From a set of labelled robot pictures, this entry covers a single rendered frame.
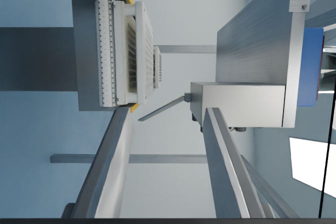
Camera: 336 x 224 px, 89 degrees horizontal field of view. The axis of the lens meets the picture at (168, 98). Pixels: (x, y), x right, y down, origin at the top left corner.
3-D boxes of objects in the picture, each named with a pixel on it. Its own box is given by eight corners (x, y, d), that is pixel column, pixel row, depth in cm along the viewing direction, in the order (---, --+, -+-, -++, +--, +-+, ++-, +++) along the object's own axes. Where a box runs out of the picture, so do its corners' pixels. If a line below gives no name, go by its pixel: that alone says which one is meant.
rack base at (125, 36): (116, 104, 43) (126, 104, 43) (113, 0, 40) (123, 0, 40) (135, 94, 67) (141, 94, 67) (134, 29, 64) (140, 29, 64)
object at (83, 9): (78, 111, 46) (116, 111, 46) (71, -4, 42) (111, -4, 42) (144, 85, 175) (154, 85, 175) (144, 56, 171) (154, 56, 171)
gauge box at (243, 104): (200, 128, 42) (282, 128, 42) (202, 84, 41) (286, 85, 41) (189, 110, 64) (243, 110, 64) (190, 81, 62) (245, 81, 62)
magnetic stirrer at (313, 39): (287, 112, 45) (322, 112, 45) (295, 26, 42) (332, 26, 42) (250, 101, 64) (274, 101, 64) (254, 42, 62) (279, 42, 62)
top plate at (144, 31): (136, 104, 43) (145, 105, 43) (134, 0, 40) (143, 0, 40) (148, 94, 67) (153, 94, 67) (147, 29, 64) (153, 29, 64)
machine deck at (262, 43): (278, 127, 42) (294, 127, 42) (292, -42, 37) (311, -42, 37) (213, 97, 103) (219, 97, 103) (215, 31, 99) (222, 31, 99)
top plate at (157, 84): (155, 88, 101) (158, 88, 101) (154, 45, 98) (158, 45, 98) (157, 86, 126) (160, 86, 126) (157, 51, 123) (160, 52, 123)
